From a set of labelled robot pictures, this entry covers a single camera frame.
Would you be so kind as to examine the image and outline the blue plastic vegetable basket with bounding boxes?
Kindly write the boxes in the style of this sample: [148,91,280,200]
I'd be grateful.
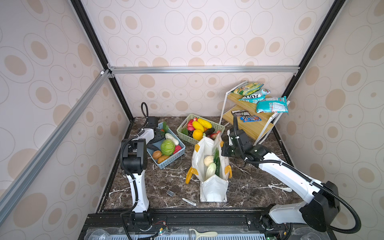
[147,122,186,169]

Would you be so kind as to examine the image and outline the green cucumber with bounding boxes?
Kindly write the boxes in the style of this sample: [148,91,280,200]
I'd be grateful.
[214,157,221,177]

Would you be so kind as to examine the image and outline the white grocery bag yellow handles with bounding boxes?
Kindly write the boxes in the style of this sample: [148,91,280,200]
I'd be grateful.
[186,133,232,203]

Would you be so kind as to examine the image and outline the white radish with leaves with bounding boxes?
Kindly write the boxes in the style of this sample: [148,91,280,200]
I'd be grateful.
[206,148,220,180]

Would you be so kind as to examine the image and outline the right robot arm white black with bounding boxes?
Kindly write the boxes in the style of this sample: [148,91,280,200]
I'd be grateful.
[222,116,362,234]

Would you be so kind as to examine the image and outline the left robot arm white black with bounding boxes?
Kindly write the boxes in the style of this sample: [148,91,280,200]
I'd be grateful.
[119,102,164,225]

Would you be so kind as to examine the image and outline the teal snack bag front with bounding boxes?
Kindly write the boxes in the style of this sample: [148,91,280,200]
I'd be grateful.
[256,97,289,113]

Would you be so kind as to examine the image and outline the green yellow snack bag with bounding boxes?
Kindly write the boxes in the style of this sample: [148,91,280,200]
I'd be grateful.
[233,82,264,96]

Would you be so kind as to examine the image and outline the green cabbage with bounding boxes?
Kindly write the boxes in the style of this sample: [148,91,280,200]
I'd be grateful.
[161,139,175,156]

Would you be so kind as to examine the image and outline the brown potato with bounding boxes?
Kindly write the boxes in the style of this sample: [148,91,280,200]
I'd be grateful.
[152,150,163,161]

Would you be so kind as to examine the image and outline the dark chocolate bar packet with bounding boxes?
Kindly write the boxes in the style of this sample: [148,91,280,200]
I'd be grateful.
[231,110,251,117]

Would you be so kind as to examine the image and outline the dark eggplant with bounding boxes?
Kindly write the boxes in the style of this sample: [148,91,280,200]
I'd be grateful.
[204,128,215,136]

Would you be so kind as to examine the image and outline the red chili pepper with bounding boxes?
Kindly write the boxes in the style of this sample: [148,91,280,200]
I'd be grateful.
[174,145,182,154]

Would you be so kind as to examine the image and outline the pink dragon fruit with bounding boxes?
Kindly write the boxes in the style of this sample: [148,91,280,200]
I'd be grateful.
[187,119,195,132]

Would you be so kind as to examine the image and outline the green plastic fruit basket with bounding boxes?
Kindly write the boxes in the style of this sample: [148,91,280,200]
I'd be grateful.
[177,114,225,145]

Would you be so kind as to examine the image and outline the yellow mango back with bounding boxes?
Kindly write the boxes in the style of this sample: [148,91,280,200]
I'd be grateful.
[198,118,212,129]

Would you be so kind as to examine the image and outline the yellow mango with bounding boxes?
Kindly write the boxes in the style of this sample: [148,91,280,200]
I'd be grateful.
[198,118,212,129]
[193,121,205,132]

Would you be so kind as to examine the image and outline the wrinkled yellow orange fruit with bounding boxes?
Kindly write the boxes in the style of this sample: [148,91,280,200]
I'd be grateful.
[193,129,204,141]

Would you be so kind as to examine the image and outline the yellow mango front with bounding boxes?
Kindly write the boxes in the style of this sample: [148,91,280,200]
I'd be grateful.
[193,121,205,132]

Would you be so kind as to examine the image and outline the silver aluminium side bar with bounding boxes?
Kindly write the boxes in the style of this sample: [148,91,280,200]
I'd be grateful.
[1,69,112,224]

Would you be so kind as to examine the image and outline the metal fork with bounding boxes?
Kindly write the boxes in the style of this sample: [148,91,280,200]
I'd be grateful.
[166,190,176,197]

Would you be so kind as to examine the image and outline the cream plastic spatula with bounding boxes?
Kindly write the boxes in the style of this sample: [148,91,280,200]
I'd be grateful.
[189,229,219,240]

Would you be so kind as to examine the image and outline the wooden shelf white frame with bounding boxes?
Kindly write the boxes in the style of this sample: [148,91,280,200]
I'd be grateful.
[219,81,283,144]

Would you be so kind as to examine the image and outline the silver aluminium frame bar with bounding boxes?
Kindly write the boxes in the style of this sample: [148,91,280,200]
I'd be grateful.
[110,65,300,74]

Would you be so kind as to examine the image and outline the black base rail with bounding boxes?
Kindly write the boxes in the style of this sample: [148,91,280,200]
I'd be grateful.
[79,208,313,240]

